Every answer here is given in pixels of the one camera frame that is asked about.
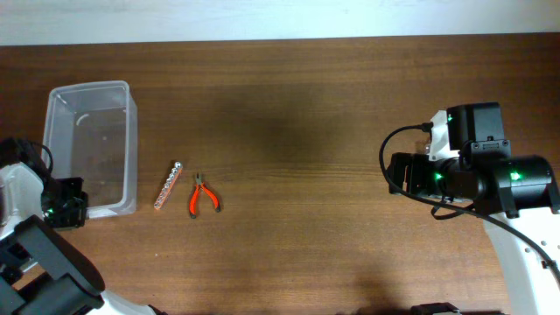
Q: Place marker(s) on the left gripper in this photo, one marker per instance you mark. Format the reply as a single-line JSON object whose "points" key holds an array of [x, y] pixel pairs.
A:
{"points": [[79, 216]]}

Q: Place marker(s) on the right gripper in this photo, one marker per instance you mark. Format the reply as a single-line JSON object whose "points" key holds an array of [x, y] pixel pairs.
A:
{"points": [[416, 162]]}

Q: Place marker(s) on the clear plastic container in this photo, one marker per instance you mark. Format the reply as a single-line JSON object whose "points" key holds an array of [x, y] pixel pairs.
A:
{"points": [[91, 132]]}

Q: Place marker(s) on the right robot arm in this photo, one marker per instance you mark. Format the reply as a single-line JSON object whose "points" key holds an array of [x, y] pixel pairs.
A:
{"points": [[468, 169]]}

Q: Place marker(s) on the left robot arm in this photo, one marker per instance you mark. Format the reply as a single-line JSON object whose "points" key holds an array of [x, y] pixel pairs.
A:
{"points": [[41, 272]]}

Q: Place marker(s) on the orange socket rail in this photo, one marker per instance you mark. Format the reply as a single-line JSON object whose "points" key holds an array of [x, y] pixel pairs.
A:
{"points": [[169, 183]]}

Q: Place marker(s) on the orange handled pliers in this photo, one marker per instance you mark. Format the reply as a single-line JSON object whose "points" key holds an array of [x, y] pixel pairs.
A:
{"points": [[201, 187]]}

